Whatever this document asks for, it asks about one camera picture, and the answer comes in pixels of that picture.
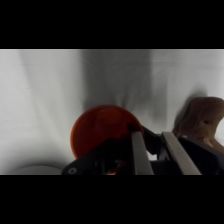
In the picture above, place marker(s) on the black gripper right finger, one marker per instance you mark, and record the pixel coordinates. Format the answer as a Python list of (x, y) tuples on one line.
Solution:
[(186, 160)]

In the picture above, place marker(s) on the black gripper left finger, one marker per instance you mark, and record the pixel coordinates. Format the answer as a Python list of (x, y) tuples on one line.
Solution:
[(140, 156)]

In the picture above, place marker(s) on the orange plastic cup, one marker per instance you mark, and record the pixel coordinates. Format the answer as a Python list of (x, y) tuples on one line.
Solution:
[(96, 130)]

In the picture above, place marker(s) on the brown plush toy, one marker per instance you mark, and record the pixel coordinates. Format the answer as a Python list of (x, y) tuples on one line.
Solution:
[(203, 118)]

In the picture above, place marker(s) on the grey bowl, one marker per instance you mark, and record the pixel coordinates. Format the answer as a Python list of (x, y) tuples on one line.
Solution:
[(36, 170)]

